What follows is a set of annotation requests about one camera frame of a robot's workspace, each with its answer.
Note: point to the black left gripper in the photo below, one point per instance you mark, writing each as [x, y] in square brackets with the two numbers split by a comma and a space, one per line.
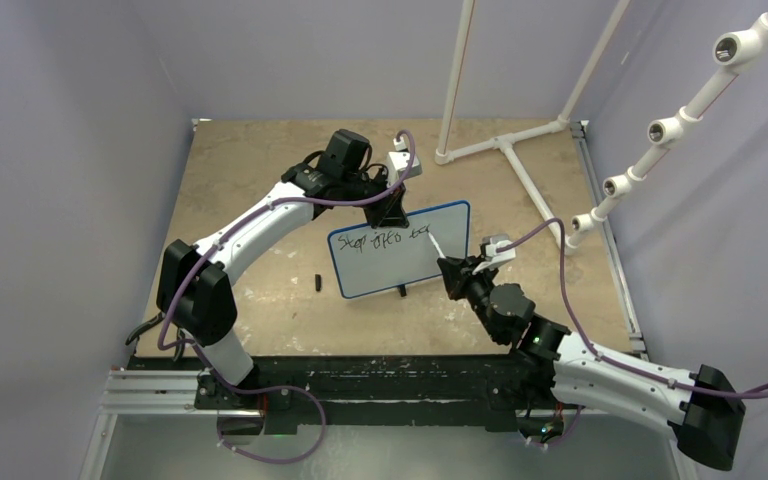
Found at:
[390, 213]

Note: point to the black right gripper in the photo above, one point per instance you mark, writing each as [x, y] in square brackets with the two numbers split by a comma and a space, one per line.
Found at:
[458, 274]

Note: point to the white marker pen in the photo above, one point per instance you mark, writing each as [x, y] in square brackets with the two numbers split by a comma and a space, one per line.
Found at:
[436, 245]

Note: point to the blue framed whiteboard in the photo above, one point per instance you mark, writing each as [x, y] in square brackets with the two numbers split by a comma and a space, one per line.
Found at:
[368, 261]

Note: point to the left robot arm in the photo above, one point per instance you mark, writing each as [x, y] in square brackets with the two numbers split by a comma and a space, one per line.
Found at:
[195, 289]

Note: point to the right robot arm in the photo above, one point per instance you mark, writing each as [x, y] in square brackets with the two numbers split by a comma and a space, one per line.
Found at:
[697, 409]

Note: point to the black pliers tool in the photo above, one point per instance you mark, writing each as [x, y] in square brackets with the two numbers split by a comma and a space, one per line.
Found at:
[144, 327]

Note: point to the white PVC pipe with fittings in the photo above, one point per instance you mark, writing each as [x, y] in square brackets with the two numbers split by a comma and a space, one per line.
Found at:
[733, 53]

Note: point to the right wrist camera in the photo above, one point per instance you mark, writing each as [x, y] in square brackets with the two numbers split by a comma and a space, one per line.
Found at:
[496, 250]

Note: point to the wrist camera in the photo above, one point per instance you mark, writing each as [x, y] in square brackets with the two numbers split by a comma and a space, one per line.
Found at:
[398, 164]
[496, 250]

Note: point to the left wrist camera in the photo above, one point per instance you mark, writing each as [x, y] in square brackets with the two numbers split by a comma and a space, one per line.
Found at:
[398, 164]

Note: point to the white PVC pipe frame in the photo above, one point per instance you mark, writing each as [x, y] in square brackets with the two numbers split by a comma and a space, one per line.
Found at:
[505, 143]

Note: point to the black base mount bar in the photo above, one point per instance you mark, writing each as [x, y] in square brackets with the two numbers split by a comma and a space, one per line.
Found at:
[473, 390]

